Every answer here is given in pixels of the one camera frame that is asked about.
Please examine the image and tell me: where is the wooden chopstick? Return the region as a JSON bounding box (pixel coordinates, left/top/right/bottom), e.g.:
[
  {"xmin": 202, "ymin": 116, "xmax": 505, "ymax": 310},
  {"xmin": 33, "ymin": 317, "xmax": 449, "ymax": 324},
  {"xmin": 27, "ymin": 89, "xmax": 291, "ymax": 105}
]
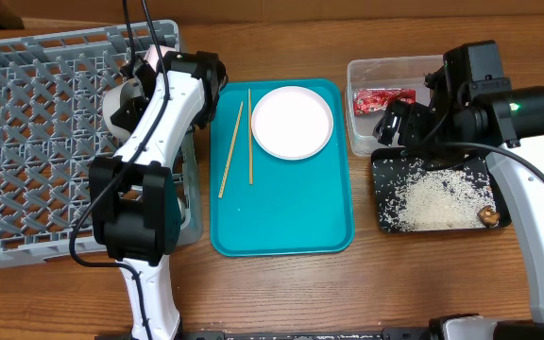
[
  {"xmin": 247, "ymin": 88, "xmax": 253, "ymax": 185},
  {"xmin": 218, "ymin": 101, "xmax": 244, "ymax": 199}
]

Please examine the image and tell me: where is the right wooden chopstick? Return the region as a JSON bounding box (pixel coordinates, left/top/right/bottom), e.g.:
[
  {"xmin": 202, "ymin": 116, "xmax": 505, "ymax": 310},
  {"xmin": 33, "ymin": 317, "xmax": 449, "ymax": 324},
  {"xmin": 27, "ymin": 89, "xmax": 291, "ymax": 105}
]
[{"xmin": 247, "ymin": 88, "xmax": 253, "ymax": 185}]

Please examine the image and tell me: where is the black food waste tray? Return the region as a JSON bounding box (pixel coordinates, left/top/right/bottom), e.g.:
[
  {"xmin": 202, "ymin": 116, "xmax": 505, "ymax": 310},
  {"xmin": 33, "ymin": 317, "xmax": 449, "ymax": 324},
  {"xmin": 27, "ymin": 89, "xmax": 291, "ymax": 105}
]
[{"xmin": 369, "ymin": 146, "xmax": 513, "ymax": 235}]

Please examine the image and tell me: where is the left wooden chopstick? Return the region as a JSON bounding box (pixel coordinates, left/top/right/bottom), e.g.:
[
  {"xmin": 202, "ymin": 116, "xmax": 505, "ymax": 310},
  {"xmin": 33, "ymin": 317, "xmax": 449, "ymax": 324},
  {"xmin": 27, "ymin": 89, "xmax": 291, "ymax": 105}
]
[{"xmin": 218, "ymin": 101, "xmax": 244, "ymax": 199}]

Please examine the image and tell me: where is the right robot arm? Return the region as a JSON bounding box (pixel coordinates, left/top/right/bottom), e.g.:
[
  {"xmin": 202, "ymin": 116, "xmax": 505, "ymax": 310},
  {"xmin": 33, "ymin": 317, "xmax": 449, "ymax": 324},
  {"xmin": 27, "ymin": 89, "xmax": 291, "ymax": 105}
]
[{"xmin": 401, "ymin": 41, "xmax": 544, "ymax": 339}]

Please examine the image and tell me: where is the clear plastic bin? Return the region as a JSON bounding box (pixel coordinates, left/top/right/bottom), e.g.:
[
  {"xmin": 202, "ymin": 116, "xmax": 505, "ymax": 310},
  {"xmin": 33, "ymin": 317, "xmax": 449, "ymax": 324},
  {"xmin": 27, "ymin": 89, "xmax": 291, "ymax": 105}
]
[{"xmin": 345, "ymin": 55, "xmax": 443, "ymax": 157}]

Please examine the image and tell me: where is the pink small bowl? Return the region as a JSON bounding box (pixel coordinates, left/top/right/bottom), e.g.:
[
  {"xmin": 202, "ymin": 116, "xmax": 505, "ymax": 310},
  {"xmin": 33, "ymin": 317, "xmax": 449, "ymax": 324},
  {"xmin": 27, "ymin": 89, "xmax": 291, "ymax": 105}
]
[{"xmin": 144, "ymin": 44, "xmax": 160, "ymax": 70}]

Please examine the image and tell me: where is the white round plate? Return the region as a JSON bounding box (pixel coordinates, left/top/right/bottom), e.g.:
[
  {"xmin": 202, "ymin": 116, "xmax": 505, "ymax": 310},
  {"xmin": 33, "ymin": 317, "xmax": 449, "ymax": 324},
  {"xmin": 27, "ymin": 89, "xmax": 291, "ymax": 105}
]
[{"xmin": 250, "ymin": 86, "xmax": 334, "ymax": 161}]

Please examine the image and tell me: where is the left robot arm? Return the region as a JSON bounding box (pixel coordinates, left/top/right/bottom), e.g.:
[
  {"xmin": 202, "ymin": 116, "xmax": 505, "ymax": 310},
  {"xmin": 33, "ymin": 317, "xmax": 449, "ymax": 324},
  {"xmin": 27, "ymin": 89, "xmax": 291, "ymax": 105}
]
[{"xmin": 88, "ymin": 50, "xmax": 228, "ymax": 339}]

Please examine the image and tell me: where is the grey dish rack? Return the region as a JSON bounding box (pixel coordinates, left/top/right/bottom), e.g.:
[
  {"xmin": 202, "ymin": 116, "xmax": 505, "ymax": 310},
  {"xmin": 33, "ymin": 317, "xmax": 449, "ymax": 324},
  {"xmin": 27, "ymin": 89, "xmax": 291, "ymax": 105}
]
[{"xmin": 0, "ymin": 20, "xmax": 183, "ymax": 268}]

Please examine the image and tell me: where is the red snack wrapper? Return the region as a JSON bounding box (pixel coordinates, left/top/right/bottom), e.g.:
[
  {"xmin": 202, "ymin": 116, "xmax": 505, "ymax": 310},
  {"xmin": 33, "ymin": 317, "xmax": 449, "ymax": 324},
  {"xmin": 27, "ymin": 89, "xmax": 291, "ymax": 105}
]
[{"xmin": 353, "ymin": 89, "xmax": 416, "ymax": 116}]

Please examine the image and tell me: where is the grey small bowl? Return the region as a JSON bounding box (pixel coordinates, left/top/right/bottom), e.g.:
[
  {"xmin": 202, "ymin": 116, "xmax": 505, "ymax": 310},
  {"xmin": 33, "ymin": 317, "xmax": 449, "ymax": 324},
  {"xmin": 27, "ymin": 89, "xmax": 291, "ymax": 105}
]
[{"xmin": 102, "ymin": 79, "xmax": 142, "ymax": 143}]

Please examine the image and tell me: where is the white paper cup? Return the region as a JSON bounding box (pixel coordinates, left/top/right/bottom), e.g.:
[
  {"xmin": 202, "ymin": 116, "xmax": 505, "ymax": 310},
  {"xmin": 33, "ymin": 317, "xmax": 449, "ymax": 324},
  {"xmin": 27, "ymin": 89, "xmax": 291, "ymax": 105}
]
[{"xmin": 178, "ymin": 198, "xmax": 187, "ymax": 229}]

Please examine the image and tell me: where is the brown food scrap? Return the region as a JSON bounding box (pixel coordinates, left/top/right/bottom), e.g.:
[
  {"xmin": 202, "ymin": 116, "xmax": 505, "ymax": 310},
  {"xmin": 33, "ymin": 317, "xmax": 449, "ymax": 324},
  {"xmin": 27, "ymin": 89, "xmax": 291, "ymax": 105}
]
[{"xmin": 477, "ymin": 205, "xmax": 501, "ymax": 228}]

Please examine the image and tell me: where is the pile of rice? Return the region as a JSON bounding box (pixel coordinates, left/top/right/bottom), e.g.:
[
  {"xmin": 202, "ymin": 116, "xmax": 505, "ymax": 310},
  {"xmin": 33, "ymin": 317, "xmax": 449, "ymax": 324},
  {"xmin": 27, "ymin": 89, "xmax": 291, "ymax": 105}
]
[{"xmin": 375, "ymin": 158, "xmax": 490, "ymax": 232}]

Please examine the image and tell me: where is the teal plastic tray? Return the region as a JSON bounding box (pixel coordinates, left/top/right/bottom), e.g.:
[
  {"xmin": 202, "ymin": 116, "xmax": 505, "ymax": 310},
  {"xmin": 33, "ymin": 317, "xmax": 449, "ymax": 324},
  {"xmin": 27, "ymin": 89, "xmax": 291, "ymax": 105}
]
[{"xmin": 210, "ymin": 78, "xmax": 355, "ymax": 257}]

